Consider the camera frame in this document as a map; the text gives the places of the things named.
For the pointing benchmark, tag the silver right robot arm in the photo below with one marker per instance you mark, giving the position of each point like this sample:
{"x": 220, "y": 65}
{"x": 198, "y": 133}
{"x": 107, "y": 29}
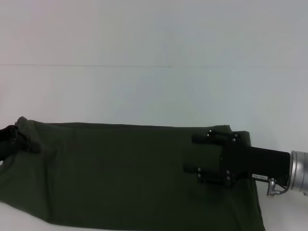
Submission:
{"x": 299, "y": 170}

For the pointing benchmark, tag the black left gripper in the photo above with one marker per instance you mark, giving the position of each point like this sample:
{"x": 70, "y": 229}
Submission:
{"x": 6, "y": 144}

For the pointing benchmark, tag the dark green shirt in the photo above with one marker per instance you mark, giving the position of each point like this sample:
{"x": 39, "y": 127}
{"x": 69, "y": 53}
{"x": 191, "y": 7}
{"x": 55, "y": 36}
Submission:
{"x": 120, "y": 180}

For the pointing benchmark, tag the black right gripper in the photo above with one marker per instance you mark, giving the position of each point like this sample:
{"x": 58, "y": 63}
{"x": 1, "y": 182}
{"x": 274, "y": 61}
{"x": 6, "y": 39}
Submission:
{"x": 255, "y": 163}

